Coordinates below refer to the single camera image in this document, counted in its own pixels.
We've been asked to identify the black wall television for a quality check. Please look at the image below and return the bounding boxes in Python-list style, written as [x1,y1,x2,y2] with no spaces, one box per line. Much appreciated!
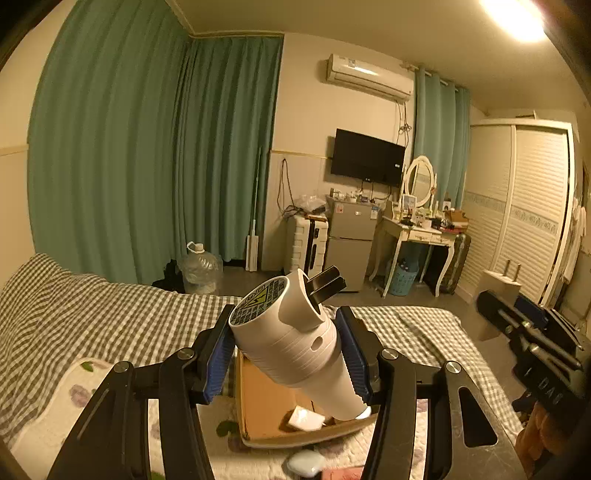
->
[331,129,406,188]

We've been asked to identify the right hand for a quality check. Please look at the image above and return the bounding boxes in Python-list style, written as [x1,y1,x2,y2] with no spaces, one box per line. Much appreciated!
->
[515,402,573,479]

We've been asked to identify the green window curtain right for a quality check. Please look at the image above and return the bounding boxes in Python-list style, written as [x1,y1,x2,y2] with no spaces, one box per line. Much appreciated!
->
[413,67,471,208]

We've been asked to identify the blue waste basket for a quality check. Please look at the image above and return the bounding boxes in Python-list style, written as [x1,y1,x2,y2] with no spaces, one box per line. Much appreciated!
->
[389,263,418,296]

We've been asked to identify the dark green suitcase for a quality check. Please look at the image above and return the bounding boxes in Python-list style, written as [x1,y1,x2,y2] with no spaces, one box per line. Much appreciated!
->
[440,232,472,294]

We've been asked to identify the red patterned pouch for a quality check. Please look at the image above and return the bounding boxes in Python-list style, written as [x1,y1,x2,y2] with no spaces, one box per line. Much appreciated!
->
[321,467,363,480]

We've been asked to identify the white dressing table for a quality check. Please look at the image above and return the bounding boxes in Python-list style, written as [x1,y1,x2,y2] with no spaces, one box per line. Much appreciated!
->
[369,217,457,298]

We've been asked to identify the white air conditioner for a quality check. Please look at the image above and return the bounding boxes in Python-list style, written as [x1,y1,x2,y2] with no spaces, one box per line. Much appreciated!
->
[327,54,414,103]

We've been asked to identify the white hair dryer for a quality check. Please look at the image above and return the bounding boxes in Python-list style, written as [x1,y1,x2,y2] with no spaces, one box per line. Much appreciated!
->
[228,266,370,421]

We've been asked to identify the white oval vanity mirror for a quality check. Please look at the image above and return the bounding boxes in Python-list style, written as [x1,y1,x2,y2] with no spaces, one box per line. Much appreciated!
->
[403,155,437,207]

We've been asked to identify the large green curtain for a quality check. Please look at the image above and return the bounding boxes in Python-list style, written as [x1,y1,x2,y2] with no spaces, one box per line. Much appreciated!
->
[28,1,283,284]

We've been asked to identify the white suitcase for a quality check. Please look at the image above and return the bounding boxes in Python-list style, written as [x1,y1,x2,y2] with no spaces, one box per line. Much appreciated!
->
[283,215,329,278]

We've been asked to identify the ceiling lamp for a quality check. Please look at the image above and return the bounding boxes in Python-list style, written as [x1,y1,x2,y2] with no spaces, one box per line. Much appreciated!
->
[479,0,547,44]

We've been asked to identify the white louvered wardrobe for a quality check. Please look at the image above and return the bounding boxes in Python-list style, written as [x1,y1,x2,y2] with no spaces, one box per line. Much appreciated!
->
[457,119,576,305]

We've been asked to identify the white usb power adapter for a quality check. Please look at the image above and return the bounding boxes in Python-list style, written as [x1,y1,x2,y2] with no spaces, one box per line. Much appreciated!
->
[287,406,325,432]

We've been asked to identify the grey checked bed sheet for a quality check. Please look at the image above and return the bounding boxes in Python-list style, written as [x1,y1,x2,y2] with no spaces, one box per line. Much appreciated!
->
[1,254,522,444]

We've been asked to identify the silver mini fridge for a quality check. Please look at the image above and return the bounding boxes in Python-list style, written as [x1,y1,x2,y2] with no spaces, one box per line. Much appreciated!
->
[324,197,381,292]

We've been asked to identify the beige wooden block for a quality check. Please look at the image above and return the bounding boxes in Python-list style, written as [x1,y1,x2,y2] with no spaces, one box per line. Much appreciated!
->
[473,260,521,341]

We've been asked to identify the clear water jug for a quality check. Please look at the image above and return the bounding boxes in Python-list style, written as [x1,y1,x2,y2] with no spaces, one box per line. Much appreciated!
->
[179,241,223,295]

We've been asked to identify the white flat mop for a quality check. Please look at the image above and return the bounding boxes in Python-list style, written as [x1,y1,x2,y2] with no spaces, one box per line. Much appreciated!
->
[245,148,262,272]

